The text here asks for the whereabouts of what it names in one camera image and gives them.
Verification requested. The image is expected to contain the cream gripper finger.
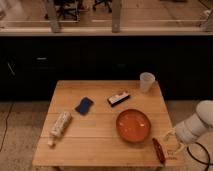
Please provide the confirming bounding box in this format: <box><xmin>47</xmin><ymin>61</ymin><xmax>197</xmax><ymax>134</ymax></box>
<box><xmin>163</xmin><ymin>129</ymin><xmax>175</xmax><ymax>141</ymax></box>

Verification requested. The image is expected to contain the blue sponge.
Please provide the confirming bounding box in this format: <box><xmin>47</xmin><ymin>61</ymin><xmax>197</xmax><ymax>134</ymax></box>
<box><xmin>75</xmin><ymin>97</ymin><xmax>94</xmax><ymax>115</ymax></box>

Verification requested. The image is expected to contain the black office chair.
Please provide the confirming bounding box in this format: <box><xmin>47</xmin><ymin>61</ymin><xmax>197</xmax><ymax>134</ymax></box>
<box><xmin>92</xmin><ymin>0</ymin><xmax>113</xmax><ymax>14</ymax></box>
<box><xmin>53</xmin><ymin>0</ymin><xmax>79</xmax><ymax>21</ymax></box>

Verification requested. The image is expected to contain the black white board eraser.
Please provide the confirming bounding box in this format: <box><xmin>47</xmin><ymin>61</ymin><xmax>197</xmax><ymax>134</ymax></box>
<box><xmin>107</xmin><ymin>91</ymin><xmax>130</xmax><ymax>107</ymax></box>

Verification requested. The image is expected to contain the dark cabinet counter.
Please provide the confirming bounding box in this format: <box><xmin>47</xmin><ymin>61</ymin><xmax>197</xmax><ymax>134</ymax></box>
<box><xmin>0</xmin><ymin>35</ymin><xmax>213</xmax><ymax>101</ymax></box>

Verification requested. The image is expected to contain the thin cable left floor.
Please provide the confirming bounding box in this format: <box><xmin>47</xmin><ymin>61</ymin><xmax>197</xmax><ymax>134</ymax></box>
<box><xmin>0</xmin><ymin>99</ymin><xmax>15</xmax><ymax>153</ymax></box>

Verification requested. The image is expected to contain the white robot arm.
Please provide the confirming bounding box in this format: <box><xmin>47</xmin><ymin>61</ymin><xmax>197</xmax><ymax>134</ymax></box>
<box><xmin>164</xmin><ymin>100</ymin><xmax>213</xmax><ymax>144</ymax></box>

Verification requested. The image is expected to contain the black cable on floor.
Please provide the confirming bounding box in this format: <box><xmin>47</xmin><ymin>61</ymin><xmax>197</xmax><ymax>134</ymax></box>
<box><xmin>186</xmin><ymin>141</ymin><xmax>213</xmax><ymax>171</ymax></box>

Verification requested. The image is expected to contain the translucent plastic cup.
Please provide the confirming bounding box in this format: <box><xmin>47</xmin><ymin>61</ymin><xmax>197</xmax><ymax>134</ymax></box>
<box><xmin>140</xmin><ymin>72</ymin><xmax>155</xmax><ymax>93</ymax></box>

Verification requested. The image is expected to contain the orange ceramic bowl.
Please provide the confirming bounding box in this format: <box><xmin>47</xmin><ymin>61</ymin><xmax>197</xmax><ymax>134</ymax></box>
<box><xmin>116</xmin><ymin>109</ymin><xmax>151</xmax><ymax>143</ymax></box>

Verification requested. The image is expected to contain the wooden table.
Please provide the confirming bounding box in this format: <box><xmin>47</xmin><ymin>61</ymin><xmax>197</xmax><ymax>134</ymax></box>
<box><xmin>33</xmin><ymin>80</ymin><xmax>184</xmax><ymax>167</ymax></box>

